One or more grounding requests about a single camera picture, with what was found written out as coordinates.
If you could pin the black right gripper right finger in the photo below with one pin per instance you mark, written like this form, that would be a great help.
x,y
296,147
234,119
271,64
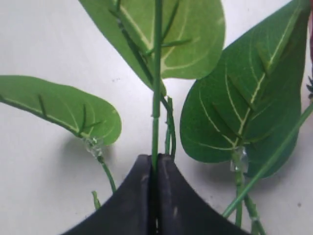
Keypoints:
x,y
181,210

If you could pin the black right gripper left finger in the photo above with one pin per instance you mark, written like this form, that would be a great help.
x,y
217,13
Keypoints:
x,y
127,211

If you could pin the artificial red flower plant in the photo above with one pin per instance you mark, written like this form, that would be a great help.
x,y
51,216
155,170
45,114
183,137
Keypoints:
x,y
245,105

